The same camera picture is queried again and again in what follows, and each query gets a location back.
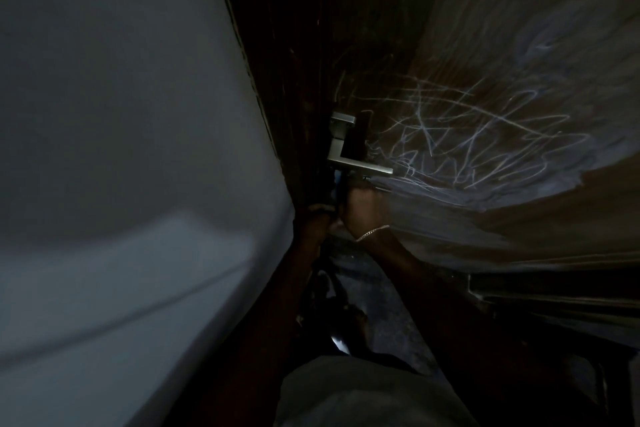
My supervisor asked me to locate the person's right forearm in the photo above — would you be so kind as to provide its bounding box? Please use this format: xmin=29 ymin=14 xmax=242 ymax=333
xmin=357 ymin=227 xmax=608 ymax=427

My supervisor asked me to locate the silver lever door handle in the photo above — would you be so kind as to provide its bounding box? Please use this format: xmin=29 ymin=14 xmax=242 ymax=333
xmin=327 ymin=111 xmax=395 ymax=177

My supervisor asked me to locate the person's right hand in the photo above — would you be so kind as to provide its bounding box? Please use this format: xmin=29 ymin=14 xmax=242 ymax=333
xmin=339 ymin=178 xmax=394 ymax=243

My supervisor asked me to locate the thin gold chain bracelet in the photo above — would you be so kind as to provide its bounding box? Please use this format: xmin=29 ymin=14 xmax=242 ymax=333
xmin=354 ymin=225 xmax=391 ymax=243

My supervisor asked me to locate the person's left forearm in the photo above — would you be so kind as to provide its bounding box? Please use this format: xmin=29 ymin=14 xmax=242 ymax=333
xmin=167 ymin=242 xmax=326 ymax=427

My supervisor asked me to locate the person's grey shirt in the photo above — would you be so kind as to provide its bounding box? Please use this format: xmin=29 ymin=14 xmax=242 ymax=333
xmin=274 ymin=356 xmax=478 ymax=427

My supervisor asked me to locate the scribbled brown wooden door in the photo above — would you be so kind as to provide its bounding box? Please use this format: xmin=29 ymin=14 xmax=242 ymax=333
xmin=214 ymin=0 xmax=640 ymax=273

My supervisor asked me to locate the person's foot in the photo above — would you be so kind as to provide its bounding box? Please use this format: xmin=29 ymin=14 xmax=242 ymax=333
xmin=342 ymin=306 xmax=373 ymax=356

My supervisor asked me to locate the dark metal door threshold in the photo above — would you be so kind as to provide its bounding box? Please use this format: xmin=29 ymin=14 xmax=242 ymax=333
xmin=466 ymin=267 xmax=640 ymax=347

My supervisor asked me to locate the person's left hand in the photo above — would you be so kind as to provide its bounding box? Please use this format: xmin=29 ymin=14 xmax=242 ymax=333
xmin=294 ymin=203 xmax=337 ymax=256

